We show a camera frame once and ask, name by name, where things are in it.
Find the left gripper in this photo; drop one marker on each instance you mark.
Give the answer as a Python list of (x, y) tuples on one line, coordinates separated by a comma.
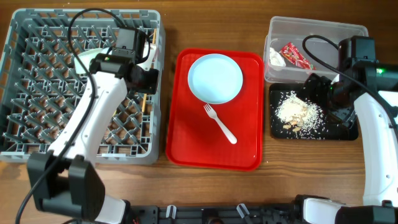
[(150, 88)]

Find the rice and food scraps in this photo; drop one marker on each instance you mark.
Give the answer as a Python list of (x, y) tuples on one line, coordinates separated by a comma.
[(293, 118)]

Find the red sauce packet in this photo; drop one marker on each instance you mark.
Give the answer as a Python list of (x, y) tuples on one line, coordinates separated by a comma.
[(292, 54)]

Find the wooden chopstick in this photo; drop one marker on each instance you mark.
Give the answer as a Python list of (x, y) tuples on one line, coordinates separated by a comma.
[(145, 95)]

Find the clear plastic bin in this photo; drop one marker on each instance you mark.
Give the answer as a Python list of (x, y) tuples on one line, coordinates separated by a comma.
[(284, 30)]

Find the black tray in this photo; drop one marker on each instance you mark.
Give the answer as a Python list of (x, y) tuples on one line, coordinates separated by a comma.
[(339, 125)]

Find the green saucer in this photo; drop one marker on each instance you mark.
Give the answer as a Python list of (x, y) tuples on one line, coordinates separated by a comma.
[(86, 58)]

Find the light blue plate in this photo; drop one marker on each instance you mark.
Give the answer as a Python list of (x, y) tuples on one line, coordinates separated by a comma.
[(215, 79)]

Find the red plastic tray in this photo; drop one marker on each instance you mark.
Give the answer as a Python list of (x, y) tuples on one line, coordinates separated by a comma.
[(194, 139)]

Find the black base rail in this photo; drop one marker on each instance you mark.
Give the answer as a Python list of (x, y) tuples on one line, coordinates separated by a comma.
[(242, 213)]

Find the light blue bowl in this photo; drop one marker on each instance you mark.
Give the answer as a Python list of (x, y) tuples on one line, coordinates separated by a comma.
[(150, 51)]

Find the white napkin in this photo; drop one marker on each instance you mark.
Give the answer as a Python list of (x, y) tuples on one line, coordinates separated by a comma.
[(275, 58)]

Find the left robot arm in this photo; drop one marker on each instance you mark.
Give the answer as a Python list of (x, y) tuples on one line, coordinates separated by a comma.
[(64, 180)]

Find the grey dishwasher rack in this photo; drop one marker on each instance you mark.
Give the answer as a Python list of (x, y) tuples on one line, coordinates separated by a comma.
[(40, 88)]

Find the white plastic fork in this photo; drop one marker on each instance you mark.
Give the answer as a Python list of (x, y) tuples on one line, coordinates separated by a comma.
[(213, 115)]

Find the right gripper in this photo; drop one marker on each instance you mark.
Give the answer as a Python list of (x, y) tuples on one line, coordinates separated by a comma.
[(345, 116)]

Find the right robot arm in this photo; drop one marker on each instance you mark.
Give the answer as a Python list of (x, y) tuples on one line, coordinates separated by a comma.
[(370, 88)]

